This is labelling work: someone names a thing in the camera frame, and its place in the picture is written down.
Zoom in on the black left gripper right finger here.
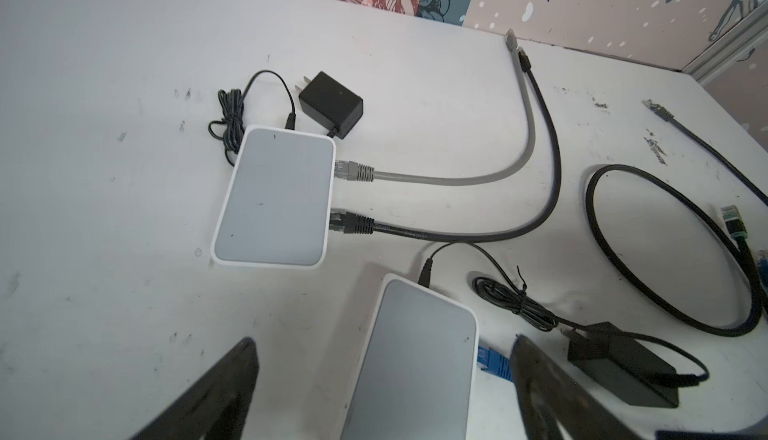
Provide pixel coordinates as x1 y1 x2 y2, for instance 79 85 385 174
510 336 638 439

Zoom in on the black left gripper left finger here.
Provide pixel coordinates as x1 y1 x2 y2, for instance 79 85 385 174
134 337 259 439

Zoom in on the blue ethernet cable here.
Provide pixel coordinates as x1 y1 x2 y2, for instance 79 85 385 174
476 247 768 384

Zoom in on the black power adapter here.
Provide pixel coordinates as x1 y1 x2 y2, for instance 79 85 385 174
416 241 711 410

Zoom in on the black looped ethernet cable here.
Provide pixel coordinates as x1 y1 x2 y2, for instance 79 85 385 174
328 46 563 244

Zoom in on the black cable gold green plug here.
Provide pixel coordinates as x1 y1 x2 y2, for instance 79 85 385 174
585 164 764 338

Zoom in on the grey ethernet cable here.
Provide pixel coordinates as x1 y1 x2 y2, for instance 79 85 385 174
333 28 538 188

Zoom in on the black adapter with cord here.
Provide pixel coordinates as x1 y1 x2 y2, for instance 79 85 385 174
207 70 364 166

